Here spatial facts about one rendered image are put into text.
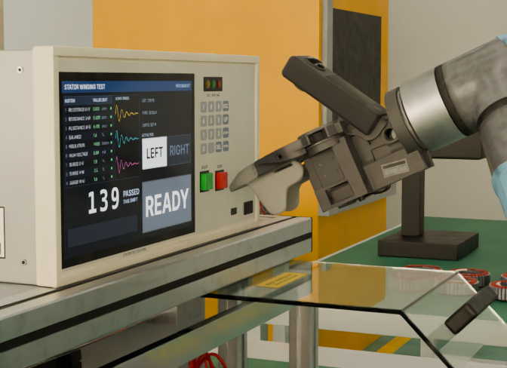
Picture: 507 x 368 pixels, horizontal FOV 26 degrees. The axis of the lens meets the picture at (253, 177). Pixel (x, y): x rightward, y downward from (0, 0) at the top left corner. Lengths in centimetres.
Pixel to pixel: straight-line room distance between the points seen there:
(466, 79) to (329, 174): 17
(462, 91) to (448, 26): 532
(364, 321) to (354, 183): 154
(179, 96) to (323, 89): 15
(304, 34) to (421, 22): 186
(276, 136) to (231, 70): 345
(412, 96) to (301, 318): 44
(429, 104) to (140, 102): 28
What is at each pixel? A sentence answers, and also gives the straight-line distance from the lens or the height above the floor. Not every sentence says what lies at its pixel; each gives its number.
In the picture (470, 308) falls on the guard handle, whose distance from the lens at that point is 115.
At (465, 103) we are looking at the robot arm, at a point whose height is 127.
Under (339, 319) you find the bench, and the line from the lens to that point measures 263.
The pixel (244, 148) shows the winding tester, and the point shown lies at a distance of 129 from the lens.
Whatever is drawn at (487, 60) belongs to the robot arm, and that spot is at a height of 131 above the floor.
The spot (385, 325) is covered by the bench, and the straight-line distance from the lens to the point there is 260.
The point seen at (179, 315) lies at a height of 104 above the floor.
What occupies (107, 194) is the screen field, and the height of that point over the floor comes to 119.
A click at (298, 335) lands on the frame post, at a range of 141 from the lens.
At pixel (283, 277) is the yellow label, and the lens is 127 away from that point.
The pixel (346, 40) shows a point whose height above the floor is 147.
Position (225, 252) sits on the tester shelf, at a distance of 118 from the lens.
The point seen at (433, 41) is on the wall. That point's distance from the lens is 638.
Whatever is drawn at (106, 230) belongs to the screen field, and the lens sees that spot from 102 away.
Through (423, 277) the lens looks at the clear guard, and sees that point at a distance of 129.
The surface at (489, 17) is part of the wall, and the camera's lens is 632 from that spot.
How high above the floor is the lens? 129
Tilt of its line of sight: 5 degrees down
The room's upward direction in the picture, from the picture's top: straight up
